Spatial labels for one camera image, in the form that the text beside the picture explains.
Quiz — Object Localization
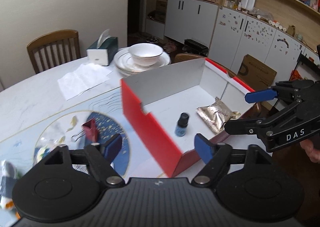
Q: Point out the dark wooden chair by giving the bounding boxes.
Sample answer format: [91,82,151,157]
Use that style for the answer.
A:
[27,30,81,74]

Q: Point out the person's right hand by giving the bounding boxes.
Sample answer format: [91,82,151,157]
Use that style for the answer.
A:
[300,139,320,164]

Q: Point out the white porcelain bowl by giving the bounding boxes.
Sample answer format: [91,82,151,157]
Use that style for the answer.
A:
[129,43,164,67]

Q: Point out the blueberry bread packet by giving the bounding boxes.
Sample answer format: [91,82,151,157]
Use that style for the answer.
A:
[33,122,66,165]

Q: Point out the stacked white plates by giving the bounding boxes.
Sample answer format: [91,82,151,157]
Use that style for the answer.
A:
[113,48,171,76]

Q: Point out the gold foil snack packet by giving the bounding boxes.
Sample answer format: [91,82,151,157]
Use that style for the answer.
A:
[196,97,241,134]

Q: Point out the green white tissue box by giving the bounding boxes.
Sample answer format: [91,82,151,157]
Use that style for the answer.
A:
[86,29,118,66]

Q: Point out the red white cardboard box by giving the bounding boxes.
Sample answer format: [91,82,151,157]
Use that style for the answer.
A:
[121,58,253,177]

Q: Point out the white tissue paper sheet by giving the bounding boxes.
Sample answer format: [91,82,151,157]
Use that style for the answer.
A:
[57,63,112,101]

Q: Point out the red binder clip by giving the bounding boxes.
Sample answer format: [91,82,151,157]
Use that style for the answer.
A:
[71,119,99,143]

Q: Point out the small blue bottle black cap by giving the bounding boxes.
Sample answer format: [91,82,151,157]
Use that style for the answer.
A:
[175,113,189,137]

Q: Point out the grey white snack bag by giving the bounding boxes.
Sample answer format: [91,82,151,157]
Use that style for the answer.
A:
[1,160,21,220]

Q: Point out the brown cardboard box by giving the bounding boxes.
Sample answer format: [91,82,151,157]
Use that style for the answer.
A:
[237,55,277,91]

